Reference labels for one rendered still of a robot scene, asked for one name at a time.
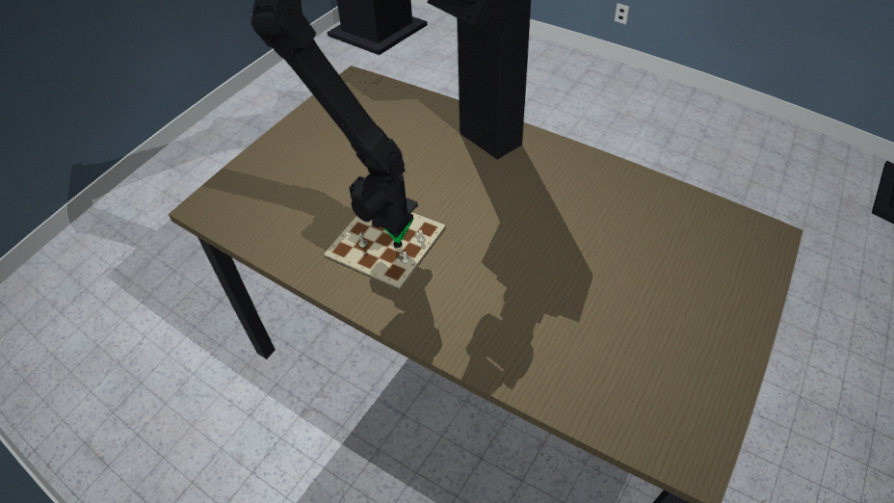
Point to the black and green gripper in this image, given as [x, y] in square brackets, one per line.
[399, 218]

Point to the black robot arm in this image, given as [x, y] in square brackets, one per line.
[278, 21]

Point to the brown and cream chessboard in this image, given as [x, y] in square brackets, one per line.
[380, 259]

